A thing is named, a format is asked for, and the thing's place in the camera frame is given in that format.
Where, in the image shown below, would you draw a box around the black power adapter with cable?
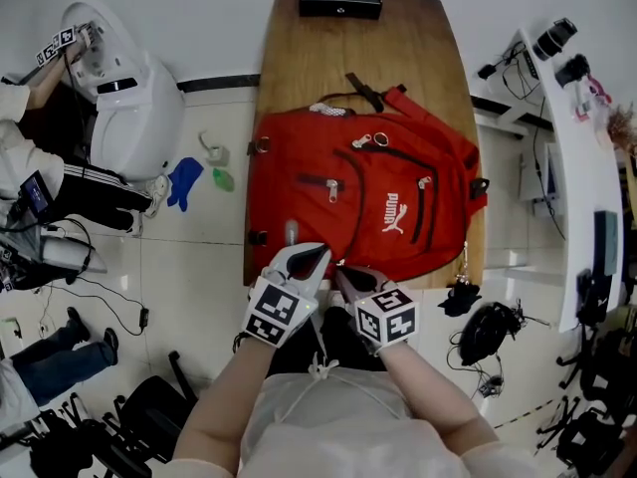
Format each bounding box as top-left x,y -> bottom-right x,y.
34,271 -> 151,339

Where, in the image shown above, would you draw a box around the black office chair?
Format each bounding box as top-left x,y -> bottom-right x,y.
29,350 -> 201,478

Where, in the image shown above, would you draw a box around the person's white top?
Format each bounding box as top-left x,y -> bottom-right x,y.
237,369 -> 566,478

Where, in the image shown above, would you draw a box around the blue glove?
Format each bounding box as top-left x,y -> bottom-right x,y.
165,156 -> 206,214

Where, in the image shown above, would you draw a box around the black cable bundle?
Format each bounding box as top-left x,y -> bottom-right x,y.
446,300 -> 552,398

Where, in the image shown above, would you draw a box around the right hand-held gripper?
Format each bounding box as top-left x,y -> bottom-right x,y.
333,264 -> 421,358

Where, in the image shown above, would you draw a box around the person's left forearm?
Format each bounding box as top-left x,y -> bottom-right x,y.
170,335 -> 281,478

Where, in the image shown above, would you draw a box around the black cables with charger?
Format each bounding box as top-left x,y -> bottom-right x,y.
476,41 -> 542,103

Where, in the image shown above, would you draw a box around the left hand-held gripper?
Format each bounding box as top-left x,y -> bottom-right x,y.
241,242 -> 333,350

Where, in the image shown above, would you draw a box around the black cloth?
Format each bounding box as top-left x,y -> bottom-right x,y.
437,282 -> 484,319

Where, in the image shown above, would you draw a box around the person's right forearm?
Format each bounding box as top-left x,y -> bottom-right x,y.
381,341 -> 500,448

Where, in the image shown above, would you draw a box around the black and white camera lens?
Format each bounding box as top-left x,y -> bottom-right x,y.
531,17 -> 579,63

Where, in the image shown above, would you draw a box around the pink plastic item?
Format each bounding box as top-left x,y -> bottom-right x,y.
573,73 -> 614,122

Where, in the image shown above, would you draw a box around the metal keychain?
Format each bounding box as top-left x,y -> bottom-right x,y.
454,240 -> 475,287

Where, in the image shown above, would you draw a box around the handheld device with blue screen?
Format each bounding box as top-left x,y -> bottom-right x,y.
18,168 -> 57,217

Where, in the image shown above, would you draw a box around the dark green box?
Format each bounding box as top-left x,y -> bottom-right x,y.
592,209 -> 620,278

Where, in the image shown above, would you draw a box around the red backpack bag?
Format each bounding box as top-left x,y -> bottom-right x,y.
246,84 -> 492,283

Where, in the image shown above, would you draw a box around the white desk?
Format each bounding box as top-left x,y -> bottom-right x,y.
516,27 -> 626,334

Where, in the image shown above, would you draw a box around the green plastic item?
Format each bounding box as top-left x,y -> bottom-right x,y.
212,166 -> 236,194

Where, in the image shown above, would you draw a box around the black camera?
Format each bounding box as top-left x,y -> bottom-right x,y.
553,53 -> 592,89

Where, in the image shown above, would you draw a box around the white low shelf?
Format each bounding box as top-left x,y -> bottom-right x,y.
470,94 -> 554,137

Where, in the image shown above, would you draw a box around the person's black trousers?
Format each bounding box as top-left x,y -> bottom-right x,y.
267,305 -> 390,375

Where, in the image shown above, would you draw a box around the white rounded machine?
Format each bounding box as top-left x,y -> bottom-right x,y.
59,1 -> 187,182

